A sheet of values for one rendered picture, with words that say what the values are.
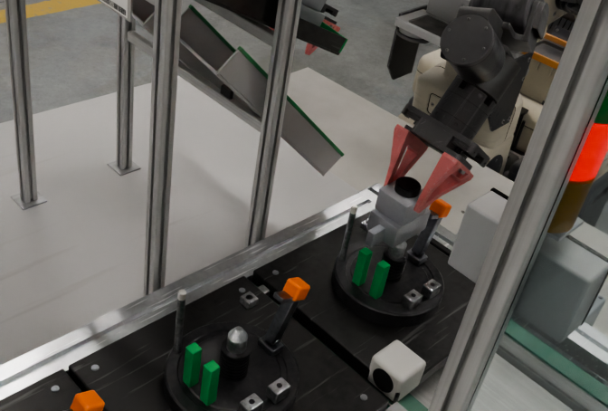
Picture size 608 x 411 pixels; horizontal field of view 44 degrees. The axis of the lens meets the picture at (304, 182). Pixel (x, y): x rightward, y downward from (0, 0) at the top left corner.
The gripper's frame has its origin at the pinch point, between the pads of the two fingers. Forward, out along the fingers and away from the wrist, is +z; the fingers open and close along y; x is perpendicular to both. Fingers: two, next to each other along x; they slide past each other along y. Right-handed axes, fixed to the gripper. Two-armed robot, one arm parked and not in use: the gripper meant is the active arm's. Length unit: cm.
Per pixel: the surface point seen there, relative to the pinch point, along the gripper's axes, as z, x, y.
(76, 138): 24, 11, -63
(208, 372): 24.1, -20.4, 2.9
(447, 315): 9.3, 9.8, 9.4
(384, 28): -69, 276, -194
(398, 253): 6.2, 3.5, 2.0
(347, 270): 11.7, 3.9, -2.4
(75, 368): 33.5, -21.4, -9.7
